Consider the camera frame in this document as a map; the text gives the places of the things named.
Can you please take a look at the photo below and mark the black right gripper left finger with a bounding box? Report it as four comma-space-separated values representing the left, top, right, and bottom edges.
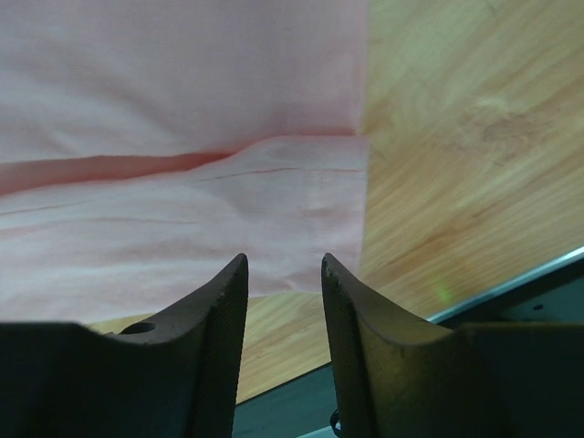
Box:
1, 255, 248, 437

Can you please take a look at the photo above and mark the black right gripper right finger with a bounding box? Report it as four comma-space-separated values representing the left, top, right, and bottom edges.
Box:
321, 255, 583, 437

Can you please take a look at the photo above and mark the pink t-shirt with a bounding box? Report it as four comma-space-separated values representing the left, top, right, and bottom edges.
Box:
1, 1, 369, 322

